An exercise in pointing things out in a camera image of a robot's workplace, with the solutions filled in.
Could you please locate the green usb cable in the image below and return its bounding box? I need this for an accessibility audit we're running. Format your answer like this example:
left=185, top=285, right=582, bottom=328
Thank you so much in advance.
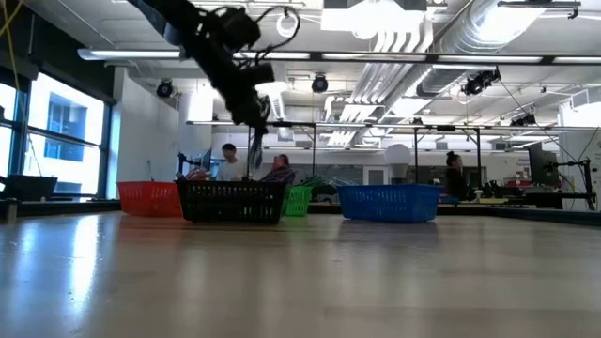
left=299, top=174, right=340, bottom=190

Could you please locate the black plastic basket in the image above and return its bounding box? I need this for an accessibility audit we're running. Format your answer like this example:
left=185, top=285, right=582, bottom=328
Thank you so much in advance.
left=176, top=179, right=288, bottom=225

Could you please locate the black aluminium table frame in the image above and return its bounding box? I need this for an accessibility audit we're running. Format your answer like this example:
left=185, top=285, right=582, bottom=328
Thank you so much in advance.
left=0, top=196, right=601, bottom=227

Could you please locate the black computer monitor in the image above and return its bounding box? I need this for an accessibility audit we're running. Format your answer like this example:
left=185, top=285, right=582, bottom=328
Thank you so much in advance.
left=527, top=141, right=561, bottom=188

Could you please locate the green plastic basket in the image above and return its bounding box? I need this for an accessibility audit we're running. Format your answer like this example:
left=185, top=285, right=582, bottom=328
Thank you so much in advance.
left=284, top=185, right=314, bottom=218

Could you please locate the black rig frame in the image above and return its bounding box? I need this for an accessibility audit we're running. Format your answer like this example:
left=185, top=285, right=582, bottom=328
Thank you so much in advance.
left=412, top=124, right=484, bottom=187
left=244, top=120, right=318, bottom=182

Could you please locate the blue plastic basket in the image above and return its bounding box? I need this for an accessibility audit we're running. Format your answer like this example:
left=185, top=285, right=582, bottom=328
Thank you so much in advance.
left=336, top=183, right=443, bottom=223

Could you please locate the white coiled cable ring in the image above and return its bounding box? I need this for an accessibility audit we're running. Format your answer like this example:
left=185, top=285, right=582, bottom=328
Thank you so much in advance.
left=275, top=12, right=302, bottom=39

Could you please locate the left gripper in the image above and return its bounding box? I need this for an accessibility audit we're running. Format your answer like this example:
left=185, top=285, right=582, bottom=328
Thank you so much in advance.
left=220, top=55, right=272, bottom=165

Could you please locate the yellow hanging cable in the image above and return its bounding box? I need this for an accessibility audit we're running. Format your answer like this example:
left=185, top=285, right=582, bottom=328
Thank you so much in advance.
left=0, top=0, right=24, bottom=109

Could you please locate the person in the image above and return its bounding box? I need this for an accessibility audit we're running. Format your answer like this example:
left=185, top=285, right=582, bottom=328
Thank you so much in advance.
left=214, top=143, right=248, bottom=183
left=443, top=150, right=473, bottom=202
left=259, top=153, right=298, bottom=185

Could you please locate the computer monitor on arm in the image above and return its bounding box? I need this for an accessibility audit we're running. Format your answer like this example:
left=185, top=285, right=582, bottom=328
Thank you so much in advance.
left=177, top=148, right=213, bottom=182

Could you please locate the black camera stand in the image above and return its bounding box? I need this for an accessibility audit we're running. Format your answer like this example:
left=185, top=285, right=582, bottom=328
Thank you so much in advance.
left=543, top=157, right=597, bottom=211

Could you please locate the white bulb on silver base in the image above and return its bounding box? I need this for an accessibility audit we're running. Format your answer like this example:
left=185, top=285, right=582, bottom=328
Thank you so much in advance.
left=384, top=143, right=413, bottom=186

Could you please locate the black tray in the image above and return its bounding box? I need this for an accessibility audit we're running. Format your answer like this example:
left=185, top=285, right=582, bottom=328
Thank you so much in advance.
left=0, top=174, right=59, bottom=202

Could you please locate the black ceiling camera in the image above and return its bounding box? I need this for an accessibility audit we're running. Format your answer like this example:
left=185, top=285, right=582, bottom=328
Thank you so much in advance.
left=311, top=73, right=330, bottom=95
left=155, top=78, right=175, bottom=100
left=459, top=68, right=502, bottom=98

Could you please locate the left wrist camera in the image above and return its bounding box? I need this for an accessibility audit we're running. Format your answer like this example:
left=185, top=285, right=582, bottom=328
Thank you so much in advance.
left=243, top=63, right=276, bottom=88

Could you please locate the silver ventilation duct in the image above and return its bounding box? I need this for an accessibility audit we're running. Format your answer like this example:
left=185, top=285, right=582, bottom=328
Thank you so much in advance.
left=415, top=0, right=548, bottom=98

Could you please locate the long led light bar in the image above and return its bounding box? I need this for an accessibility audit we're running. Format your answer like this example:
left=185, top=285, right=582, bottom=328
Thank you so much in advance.
left=77, top=48, right=601, bottom=66

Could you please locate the red plastic basket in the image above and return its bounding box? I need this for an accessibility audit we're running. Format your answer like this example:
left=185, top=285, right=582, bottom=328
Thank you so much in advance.
left=116, top=180, right=184, bottom=219

